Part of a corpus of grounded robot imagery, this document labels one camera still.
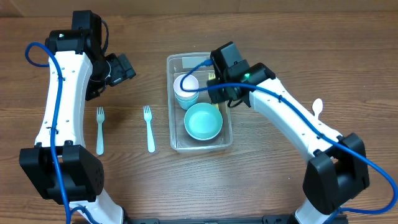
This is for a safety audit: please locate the clear plastic container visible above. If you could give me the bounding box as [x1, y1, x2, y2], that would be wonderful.
[167, 52, 233, 153]

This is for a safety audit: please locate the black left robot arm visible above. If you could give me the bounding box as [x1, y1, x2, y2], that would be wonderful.
[19, 26, 135, 223]

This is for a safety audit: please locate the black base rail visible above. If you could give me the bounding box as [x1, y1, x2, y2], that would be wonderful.
[123, 215, 298, 224]

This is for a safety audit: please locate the teal bowl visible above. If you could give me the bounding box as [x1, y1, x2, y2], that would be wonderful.
[183, 103, 223, 141]

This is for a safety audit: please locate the light blue fork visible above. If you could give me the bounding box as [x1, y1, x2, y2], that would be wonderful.
[96, 107, 105, 156]

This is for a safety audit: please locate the white cup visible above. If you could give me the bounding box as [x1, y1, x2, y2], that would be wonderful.
[174, 75, 199, 99]

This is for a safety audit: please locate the yellow fork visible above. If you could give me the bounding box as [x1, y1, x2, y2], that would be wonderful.
[208, 73, 216, 81]

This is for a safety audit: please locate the white fork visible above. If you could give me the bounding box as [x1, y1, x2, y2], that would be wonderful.
[143, 105, 155, 153]

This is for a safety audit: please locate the green cup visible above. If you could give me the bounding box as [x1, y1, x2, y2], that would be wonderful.
[175, 93, 199, 103]

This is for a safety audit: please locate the white spoon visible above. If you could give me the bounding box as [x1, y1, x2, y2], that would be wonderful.
[312, 98, 323, 119]

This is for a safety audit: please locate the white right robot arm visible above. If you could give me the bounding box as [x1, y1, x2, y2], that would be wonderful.
[205, 60, 369, 223]

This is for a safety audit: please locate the blue cup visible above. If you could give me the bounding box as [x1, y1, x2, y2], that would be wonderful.
[178, 100, 197, 110]

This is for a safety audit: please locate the blue right cable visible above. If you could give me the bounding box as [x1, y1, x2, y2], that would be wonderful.
[179, 58, 398, 224]

